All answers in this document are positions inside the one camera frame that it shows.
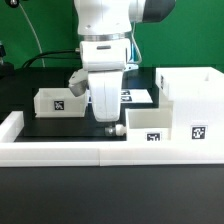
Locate white U-shaped boundary frame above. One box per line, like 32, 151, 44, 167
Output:
0, 111, 224, 167

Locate black camera stand left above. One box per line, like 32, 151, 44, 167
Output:
0, 41, 14, 79

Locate white fiducial marker sheet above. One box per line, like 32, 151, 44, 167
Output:
121, 89, 152, 103

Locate black cable bundle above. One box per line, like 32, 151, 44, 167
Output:
21, 47, 82, 69

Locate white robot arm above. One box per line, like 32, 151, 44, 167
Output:
74, 0, 176, 122

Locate white drawer cabinet box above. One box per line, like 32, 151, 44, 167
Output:
156, 67, 224, 142

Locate white rear drawer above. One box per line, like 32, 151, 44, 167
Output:
34, 88, 88, 118

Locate white drawer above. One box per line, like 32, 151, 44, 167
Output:
34, 88, 88, 118
104, 107, 174, 144

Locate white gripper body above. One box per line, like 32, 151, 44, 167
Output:
69, 39, 131, 122

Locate grey thin cable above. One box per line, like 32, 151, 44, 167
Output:
18, 3, 46, 68

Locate white front drawer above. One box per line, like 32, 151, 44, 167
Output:
104, 107, 174, 144

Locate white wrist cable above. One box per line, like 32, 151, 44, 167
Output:
126, 19, 144, 71

